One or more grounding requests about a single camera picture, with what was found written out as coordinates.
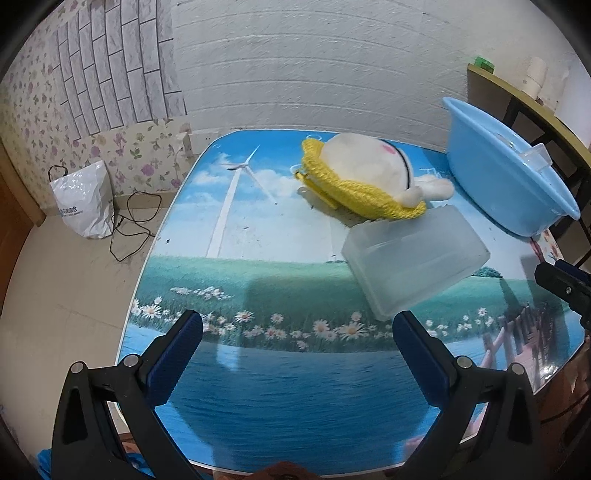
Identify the blue plastic basin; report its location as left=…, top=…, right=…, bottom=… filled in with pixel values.
left=442, top=96, right=581, bottom=237

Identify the clear plastic box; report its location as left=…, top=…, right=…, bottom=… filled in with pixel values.
left=342, top=205, right=491, bottom=321

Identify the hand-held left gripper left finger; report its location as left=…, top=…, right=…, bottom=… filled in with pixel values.
left=52, top=310, right=204, bottom=480

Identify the white plush toy yellow hat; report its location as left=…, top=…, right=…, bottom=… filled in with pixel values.
left=295, top=133, right=455, bottom=220

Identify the white paper roll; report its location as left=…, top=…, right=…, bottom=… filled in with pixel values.
left=522, top=56, right=549, bottom=99

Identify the brown clothing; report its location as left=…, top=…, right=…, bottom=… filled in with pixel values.
left=249, top=459, right=324, bottom=480

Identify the wooden door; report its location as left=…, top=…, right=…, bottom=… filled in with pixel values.
left=0, top=138, right=47, bottom=315

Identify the black cable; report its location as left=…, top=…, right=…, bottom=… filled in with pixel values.
left=110, top=191, right=162, bottom=263

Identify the landscape printed desktop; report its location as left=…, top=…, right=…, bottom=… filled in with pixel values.
left=114, top=129, right=583, bottom=478

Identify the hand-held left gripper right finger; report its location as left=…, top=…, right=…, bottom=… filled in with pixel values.
left=392, top=310, right=543, bottom=480

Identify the white plastic bag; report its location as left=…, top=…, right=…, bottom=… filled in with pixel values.
left=49, top=160, right=114, bottom=240

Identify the wooden side table black frame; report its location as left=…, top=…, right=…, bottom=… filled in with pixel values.
left=466, top=62, right=591, bottom=259

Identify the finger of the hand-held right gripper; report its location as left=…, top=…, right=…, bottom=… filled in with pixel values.
left=534, top=258, right=591, bottom=330

